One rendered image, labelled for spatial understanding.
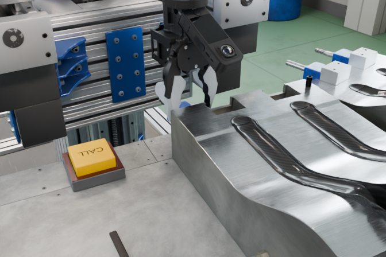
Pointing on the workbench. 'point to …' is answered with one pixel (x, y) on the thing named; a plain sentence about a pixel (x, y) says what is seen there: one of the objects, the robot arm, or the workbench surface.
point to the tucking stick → (118, 244)
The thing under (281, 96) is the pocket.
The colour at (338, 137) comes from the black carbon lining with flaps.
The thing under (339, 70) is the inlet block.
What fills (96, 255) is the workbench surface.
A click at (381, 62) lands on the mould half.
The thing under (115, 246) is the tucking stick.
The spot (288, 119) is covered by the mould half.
